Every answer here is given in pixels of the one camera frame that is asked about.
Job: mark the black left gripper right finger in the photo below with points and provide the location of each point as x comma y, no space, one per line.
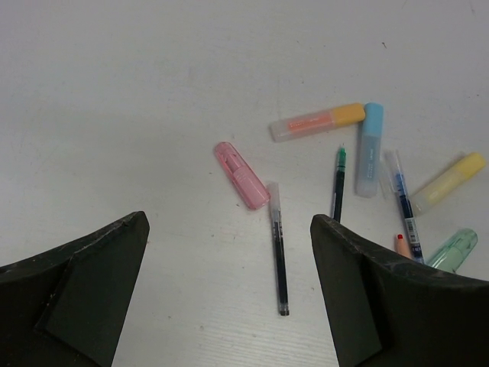
387,310

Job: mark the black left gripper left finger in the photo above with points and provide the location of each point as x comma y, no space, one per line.
67,306

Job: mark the black gel pen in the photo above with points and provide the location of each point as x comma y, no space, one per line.
279,253

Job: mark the blue gel pen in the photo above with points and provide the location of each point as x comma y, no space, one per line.
399,187

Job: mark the green gel pen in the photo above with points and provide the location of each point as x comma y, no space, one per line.
339,184

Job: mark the green correction tape case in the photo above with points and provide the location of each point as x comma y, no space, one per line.
454,251

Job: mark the yellow highlighter marker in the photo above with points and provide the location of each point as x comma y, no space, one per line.
450,179

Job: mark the blue highlighter marker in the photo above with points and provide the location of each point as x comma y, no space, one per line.
368,166

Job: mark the pink correction tape case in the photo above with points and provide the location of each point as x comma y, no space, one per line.
249,187

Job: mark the orange highlighter marker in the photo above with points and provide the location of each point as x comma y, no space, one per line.
317,122

